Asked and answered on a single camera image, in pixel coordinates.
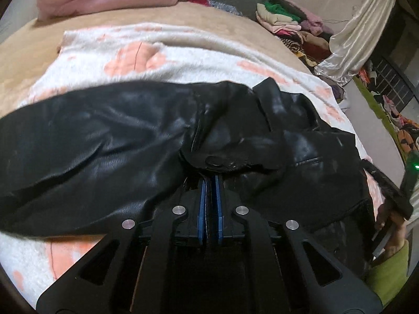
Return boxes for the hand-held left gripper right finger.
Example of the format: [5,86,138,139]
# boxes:
[211,175,383,314]

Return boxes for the bed with tan sheet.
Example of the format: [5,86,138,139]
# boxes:
[0,0,315,118]

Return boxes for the black leather jacket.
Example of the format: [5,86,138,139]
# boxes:
[0,77,414,270]

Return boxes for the cream satin curtain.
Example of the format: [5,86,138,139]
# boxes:
[314,0,399,86]

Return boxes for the black grid rack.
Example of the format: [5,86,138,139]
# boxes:
[369,52,419,113]

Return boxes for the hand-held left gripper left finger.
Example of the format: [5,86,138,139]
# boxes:
[36,177,207,314]

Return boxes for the white blanket with pink flowers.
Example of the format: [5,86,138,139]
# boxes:
[5,22,385,308]

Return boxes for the small heap of dark clothes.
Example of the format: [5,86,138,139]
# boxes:
[327,83,351,109]

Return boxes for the person's right forearm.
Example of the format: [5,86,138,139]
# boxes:
[364,239,410,309]

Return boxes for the colourful clothes on ledge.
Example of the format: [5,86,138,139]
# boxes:
[357,67,419,154]

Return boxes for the green covered ledge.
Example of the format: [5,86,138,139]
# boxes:
[353,75,411,159]

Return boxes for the pile of folded clothes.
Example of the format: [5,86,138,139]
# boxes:
[255,0,335,68]

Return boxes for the person's right hand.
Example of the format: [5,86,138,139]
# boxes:
[376,202,410,260]

